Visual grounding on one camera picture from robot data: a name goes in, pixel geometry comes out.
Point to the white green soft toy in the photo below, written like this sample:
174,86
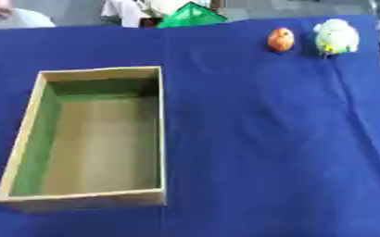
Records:
336,37

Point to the green bag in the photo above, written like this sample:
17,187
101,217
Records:
192,16

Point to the tan cardboard box green inside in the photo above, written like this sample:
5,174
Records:
96,145

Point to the person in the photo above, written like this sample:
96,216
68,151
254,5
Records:
12,17

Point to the orange toy fruit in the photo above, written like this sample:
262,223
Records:
281,39

